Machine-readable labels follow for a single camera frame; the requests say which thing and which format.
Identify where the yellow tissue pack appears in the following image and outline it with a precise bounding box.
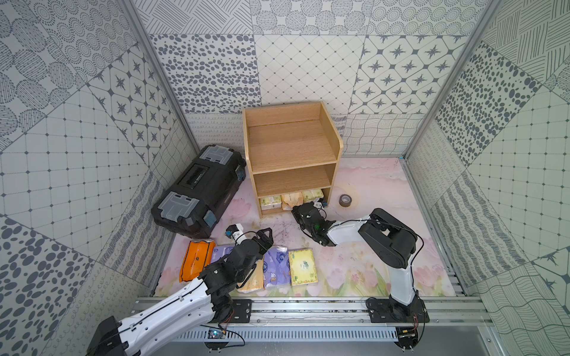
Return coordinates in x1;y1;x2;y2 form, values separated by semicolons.
281;192;304;212

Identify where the yellow-orange tissue pack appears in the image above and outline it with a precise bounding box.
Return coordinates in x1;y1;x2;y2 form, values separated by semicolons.
237;260;264;294

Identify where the small purple tissue pack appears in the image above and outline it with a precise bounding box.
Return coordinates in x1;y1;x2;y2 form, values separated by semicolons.
263;246;291;289

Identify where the orange tissue pack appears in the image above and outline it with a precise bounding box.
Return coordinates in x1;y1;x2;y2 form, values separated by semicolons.
179;240;216;283

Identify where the green tissue pack shelf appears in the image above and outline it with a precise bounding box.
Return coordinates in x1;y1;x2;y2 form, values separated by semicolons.
288;249;319;286

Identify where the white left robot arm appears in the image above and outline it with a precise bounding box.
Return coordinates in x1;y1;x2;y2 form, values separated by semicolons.
86;224;274;355

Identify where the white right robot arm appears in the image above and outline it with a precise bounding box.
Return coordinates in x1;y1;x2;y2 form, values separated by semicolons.
292;203;419;307

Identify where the wooden three-tier shelf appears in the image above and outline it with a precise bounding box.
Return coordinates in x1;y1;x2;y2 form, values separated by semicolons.
242;102;344;217

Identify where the grey tape roll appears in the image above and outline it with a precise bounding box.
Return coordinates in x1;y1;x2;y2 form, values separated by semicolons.
338;194;353;208

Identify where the black plastic toolbox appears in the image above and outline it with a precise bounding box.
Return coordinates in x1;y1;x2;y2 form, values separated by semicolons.
151;145;246;240

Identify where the green circuit board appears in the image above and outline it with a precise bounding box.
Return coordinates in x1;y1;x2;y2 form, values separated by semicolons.
206;328;227;342

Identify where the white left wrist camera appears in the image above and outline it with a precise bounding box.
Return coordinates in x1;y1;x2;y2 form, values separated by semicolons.
225;223;244;245

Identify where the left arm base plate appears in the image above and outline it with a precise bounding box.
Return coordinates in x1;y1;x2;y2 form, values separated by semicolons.
219;299;252;325

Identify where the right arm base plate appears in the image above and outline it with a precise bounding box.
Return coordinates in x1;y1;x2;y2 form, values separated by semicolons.
365;296;430;323

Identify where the white slotted cable duct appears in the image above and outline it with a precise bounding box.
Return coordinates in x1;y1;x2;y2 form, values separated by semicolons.
175;326;398;343

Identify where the aluminium mounting rail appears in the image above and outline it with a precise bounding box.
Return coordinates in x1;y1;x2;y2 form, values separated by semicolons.
232;297;491;326

